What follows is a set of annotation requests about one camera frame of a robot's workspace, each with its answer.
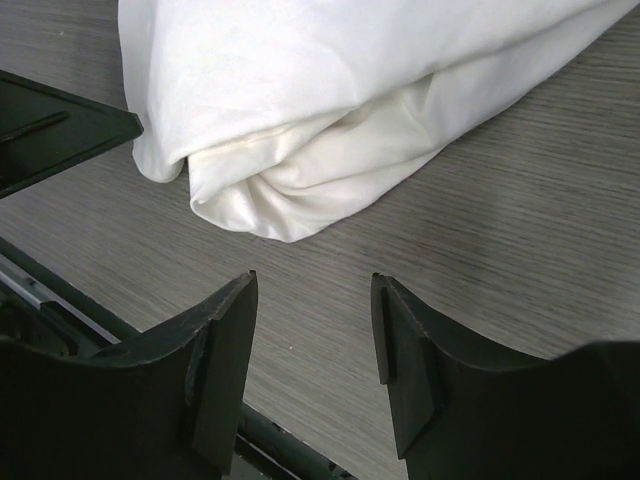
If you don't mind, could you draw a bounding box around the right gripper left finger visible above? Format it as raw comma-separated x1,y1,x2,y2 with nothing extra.
1,272,258,479

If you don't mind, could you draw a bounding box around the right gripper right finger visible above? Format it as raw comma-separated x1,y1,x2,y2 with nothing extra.
371,274,639,479

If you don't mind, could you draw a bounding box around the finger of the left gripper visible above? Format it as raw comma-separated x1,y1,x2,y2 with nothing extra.
1,71,143,198

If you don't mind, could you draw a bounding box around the white floral print t-shirt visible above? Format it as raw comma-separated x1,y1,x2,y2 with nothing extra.
118,0,634,242

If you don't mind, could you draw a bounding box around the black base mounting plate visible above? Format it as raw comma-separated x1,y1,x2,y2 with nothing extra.
1,242,348,479

